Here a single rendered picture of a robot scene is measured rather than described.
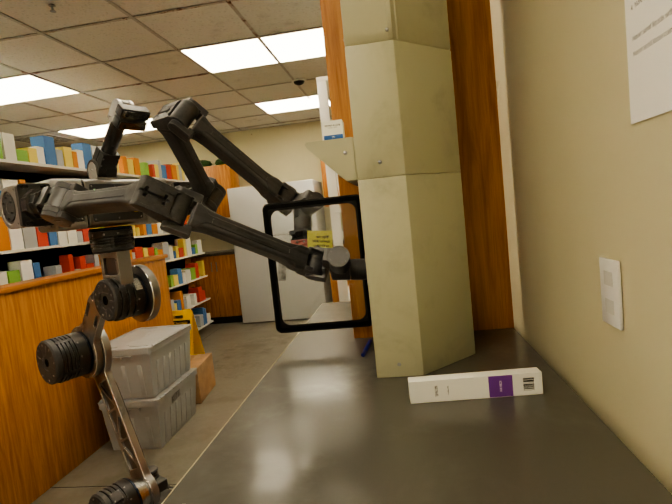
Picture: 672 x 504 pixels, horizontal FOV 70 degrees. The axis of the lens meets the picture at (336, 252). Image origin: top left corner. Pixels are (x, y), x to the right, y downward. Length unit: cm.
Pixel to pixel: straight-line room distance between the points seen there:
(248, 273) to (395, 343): 528
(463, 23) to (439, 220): 64
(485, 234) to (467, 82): 45
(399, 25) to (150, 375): 257
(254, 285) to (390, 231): 531
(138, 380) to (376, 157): 247
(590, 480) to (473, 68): 113
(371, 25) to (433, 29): 17
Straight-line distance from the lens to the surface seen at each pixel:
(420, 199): 114
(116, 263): 172
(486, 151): 151
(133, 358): 322
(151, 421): 332
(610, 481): 81
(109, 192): 126
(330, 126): 123
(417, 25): 124
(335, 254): 119
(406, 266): 111
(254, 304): 640
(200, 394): 394
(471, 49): 156
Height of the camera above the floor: 134
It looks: 5 degrees down
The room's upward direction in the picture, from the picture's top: 6 degrees counter-clockwise
